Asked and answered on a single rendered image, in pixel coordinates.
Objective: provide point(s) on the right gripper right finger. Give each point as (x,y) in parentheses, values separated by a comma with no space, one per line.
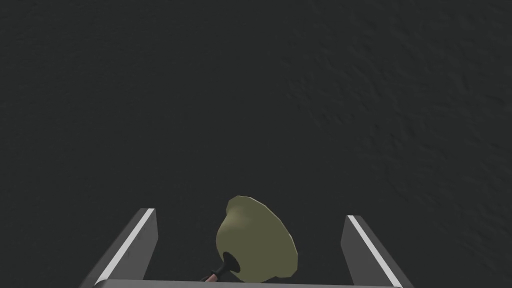
(362,252)

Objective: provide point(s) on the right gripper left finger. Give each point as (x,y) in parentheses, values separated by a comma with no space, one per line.
(136,248)

